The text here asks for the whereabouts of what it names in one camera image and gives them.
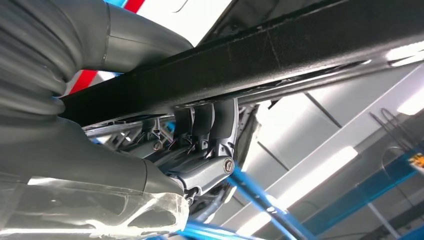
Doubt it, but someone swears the blue metal shelf rack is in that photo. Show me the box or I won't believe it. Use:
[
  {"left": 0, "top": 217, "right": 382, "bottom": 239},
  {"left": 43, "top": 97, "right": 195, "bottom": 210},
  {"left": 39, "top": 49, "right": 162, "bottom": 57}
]
[{"left": 145, "top": 120, "right": 424, "bottom": 240}]

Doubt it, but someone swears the white car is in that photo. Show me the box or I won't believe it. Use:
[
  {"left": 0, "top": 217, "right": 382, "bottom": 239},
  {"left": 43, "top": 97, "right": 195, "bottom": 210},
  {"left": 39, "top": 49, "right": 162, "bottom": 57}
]
[{"left": 64, "top": 0, "right": 345, "bottom": 97}]

